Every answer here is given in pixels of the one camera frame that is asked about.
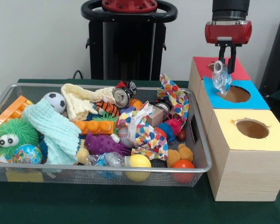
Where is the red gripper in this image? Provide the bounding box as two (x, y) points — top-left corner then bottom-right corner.
(204, 20), (252, 73)

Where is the crushed clear plastic bottle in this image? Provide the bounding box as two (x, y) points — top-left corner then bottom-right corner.
(84, 151), (131, 168)
(211, 60), (233, 97)

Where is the polka dot cloth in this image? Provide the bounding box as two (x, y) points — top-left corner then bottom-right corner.
(115, 73), (191, 161)

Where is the wooden three-hole box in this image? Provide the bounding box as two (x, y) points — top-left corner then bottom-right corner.
(188, 56), (280, 202)

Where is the black panel stand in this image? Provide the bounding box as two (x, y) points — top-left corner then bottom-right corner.
(258, 15), (280, 95)

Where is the crushed soda can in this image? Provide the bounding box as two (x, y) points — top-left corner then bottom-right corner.
(112, 80), (138, 108)

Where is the red orange ball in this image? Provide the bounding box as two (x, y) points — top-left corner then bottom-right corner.
(171, 160), (196, 184)

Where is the yellow ball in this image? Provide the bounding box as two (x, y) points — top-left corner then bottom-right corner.
(125, 154), (152, 182)

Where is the orange studded building brick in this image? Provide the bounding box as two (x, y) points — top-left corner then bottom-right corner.
(72, 119), (114, 136)

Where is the purple knobbly toy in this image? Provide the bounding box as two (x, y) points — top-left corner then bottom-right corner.
(84, 132), (133, 157)

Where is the cream waffle cloth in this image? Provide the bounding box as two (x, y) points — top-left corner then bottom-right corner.
(60, 83), (117, 121)

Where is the small soccer ball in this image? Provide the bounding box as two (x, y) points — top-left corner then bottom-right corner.
(42, 92), (67, 114)

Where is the mint green cloth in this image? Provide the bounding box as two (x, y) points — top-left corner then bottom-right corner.
(22, 98), (82, 166)

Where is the dark green tablecloth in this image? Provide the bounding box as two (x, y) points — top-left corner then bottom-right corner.
(0, 78), (280, 224)

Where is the globe print ball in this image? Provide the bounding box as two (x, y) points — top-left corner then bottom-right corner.
(12, 144), (42, 164)

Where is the green spiky ball with eyes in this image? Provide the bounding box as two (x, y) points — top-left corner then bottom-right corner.
(0, 117), (40, 159)

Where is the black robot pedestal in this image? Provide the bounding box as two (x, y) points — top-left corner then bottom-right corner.
(81, 0), (178, 81)

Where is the wire mesh bin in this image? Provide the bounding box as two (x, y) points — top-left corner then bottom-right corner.
(0, 83), (212, 188)

